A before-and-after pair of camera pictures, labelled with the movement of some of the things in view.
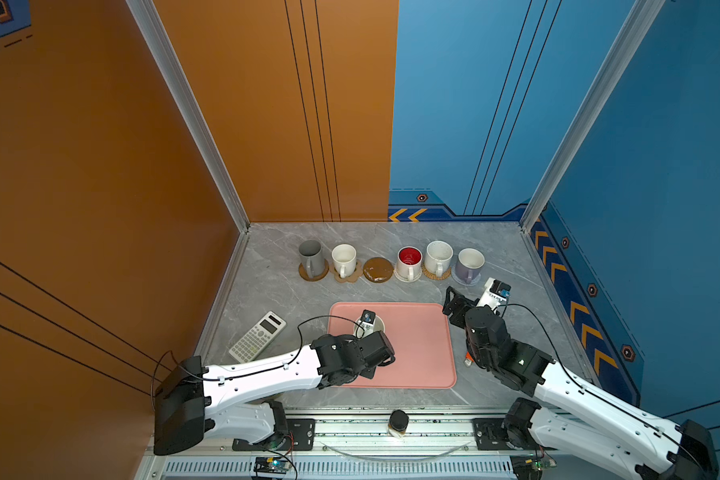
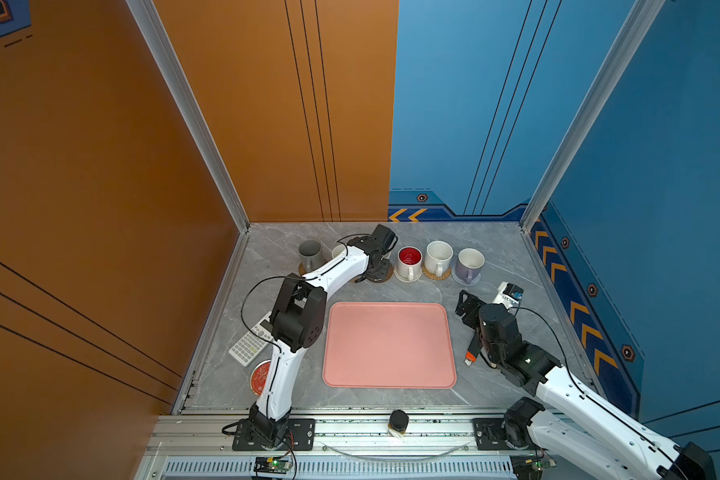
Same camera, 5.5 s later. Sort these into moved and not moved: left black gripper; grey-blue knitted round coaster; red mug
Moved: left black gripper
Not moved: grey-blue knitted round coaster; red mug
